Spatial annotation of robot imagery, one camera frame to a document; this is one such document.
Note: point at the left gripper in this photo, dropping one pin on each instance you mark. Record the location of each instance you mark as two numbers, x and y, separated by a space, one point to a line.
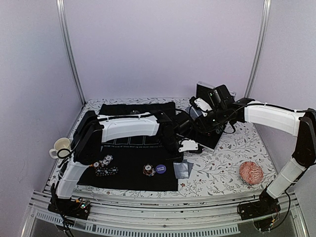
177 158

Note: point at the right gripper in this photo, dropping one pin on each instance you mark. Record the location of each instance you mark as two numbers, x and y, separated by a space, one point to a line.
205 127

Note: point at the purple small blind button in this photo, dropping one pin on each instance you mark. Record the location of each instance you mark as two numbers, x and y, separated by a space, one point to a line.
160 169

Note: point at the dealt blue card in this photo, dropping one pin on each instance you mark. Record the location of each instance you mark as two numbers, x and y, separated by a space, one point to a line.
188 168
181 170

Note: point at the orange black poker chip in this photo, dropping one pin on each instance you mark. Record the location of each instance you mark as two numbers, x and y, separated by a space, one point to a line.
148 170

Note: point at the black white chip stack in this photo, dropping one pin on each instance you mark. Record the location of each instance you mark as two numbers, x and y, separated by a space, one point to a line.
102 167

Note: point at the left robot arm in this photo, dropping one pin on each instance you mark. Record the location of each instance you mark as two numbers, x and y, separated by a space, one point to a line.
85 150

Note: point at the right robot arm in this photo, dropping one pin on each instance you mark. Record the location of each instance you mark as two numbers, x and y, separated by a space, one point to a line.
299 123

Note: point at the aluminium poker chip case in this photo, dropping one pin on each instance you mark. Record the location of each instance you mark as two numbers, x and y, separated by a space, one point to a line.
218 97

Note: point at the black poker playing mat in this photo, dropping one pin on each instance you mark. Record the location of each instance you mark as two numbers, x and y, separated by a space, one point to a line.
132 153

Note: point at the cream ceramic mug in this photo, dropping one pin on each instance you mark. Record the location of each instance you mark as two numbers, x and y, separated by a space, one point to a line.
63 145

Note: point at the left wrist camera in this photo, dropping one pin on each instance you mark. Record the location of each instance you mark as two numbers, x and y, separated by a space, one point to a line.
188 145

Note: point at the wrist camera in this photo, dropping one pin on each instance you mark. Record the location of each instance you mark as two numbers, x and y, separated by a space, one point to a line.
188 145
201 105

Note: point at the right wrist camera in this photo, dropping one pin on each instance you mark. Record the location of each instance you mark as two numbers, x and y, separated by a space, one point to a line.
201 105

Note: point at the right aluminium frame post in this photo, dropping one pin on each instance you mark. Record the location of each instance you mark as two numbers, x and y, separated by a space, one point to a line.
259 47

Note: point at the aluminium frame post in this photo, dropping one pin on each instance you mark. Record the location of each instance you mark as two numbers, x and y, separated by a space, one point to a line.
69 51
259 47

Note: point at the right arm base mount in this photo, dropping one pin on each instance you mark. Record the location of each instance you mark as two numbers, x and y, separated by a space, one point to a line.
266 210

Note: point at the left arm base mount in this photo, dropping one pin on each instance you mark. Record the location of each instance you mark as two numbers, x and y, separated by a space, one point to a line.
79 208

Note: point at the left aluminium frame post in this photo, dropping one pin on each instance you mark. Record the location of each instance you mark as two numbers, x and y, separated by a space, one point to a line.
69 51

